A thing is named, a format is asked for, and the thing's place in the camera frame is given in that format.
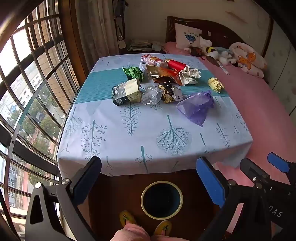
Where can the pale teal box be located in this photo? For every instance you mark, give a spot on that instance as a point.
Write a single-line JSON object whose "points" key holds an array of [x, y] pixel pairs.
{"points": [[157, 46]]}

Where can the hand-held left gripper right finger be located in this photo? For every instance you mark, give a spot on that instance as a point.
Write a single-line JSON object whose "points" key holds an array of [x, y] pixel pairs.
{"points": [[210, 180]]}

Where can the yellow black bee plush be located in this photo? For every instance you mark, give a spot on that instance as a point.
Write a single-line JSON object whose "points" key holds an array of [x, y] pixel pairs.
{"points": [[211, 50]]}

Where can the grey white plush toy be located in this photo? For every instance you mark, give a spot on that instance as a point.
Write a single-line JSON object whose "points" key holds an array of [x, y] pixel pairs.
{"points": [[225, 55]]}

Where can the dark wooden headboard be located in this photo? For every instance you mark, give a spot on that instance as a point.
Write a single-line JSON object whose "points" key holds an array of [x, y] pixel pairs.
{"points": [[208, 26]]}

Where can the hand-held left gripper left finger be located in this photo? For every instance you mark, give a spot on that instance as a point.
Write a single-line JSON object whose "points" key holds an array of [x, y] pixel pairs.
{"points": [[89, 177]]}

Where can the stack of books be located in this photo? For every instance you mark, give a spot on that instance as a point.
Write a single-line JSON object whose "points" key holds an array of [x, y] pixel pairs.
{"points": [[138, 45]]}

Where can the gold foil wrapper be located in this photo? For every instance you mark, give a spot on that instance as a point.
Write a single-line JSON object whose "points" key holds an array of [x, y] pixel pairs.
{"points": [[170, 96]]}

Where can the blue trash bin cream rim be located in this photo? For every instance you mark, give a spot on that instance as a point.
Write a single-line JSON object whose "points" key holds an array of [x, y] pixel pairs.
{"points": [[161, 200]]}

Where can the beige curtain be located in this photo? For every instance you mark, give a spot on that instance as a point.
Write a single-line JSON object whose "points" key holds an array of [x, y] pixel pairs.
{"points": [[97, 25]]}

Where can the white paper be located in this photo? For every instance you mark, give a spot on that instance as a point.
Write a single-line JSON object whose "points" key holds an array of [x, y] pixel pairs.
{"points": [[189, 75]]}

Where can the clear plastic container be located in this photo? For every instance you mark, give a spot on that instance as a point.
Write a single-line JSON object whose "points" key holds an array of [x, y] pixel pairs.
{"points": [[150, 96]]}

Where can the person's pink pants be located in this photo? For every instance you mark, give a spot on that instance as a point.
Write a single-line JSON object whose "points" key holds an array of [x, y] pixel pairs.
{"points": [[131, 234]]}

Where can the white marker pen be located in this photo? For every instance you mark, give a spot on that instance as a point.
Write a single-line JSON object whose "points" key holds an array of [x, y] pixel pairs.
{"points": [[222, 67]]}

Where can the dark nightstand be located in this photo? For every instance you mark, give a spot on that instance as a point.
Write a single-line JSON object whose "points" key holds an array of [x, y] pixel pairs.
{"points": [[138, 52]]}

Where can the green paper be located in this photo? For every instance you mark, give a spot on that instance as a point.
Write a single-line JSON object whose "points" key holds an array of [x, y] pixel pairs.
{"points": [[133, 73]]}

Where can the small beige box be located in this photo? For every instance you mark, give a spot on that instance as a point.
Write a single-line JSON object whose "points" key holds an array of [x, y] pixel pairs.
{"points": [[131, 89]]}

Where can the yellow paper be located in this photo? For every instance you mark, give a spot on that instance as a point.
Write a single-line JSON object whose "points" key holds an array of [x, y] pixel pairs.
{"points": [[215, 85]]}

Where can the orange snack bag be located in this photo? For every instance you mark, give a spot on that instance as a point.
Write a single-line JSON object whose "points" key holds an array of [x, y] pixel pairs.
{"points": [[159, 71]]}

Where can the brown feather toy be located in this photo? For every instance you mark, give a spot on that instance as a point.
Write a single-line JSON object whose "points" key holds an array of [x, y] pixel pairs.
{"points": [[195, 50]]}

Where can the cartoon print carton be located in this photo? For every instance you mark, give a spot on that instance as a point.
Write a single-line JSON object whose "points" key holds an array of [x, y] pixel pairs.
{"points": [[152, 59]]}

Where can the small white box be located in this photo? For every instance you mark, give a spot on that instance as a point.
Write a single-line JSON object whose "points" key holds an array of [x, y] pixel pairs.
{"points": [[143, 67]]}

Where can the window with metal grille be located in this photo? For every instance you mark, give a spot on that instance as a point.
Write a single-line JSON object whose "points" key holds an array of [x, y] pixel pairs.
{"points": [[30, 81]]}

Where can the tree print tablecloth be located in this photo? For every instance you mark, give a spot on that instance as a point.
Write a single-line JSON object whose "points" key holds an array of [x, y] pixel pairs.
{"points": [[138, 129]]}

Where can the white pillow blue print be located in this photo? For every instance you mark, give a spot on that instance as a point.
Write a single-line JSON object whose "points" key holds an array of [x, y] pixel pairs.
{"points": [[187, 37]]}

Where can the red paper tube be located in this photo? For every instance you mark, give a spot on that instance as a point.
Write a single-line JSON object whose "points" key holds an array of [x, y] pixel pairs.
{"points": [[177, 64]]}

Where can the pink bed sheet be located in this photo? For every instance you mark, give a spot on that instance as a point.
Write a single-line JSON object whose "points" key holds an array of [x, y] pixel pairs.
{"points": [[254, 104]]}

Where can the hanging dark bag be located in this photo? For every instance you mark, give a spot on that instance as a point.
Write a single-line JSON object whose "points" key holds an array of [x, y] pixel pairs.
{"points": [[120, 25]]}

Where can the brown shiny wrapper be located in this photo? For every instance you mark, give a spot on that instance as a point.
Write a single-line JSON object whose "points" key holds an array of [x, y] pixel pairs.
{"points": [[161, 80]]}

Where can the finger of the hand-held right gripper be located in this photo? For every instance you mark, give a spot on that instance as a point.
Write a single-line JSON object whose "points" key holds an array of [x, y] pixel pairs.
{"points": [[251, 169], [277, 161]]}

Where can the purple plastic bag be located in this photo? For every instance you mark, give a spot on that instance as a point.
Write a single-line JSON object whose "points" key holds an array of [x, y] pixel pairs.
{"points": [[195, 109]]}

